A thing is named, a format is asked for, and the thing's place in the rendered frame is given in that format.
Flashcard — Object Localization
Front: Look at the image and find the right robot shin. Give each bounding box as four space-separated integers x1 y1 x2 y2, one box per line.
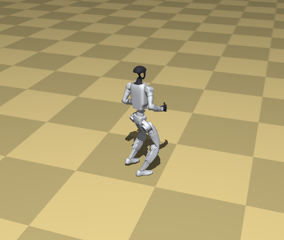
140 146 160 172

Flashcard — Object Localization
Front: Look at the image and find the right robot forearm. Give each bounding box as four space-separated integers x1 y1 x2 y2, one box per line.
152 104 163 112

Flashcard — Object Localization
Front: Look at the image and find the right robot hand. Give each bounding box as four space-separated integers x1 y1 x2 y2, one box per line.
160 103 167 112

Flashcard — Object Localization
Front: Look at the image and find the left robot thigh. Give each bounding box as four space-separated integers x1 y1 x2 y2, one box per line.
130 112 146 141

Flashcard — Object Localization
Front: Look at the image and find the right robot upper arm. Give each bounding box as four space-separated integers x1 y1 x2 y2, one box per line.
145 85 154 110

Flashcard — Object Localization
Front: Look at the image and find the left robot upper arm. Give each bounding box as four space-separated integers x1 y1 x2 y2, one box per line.
122 82 131 104

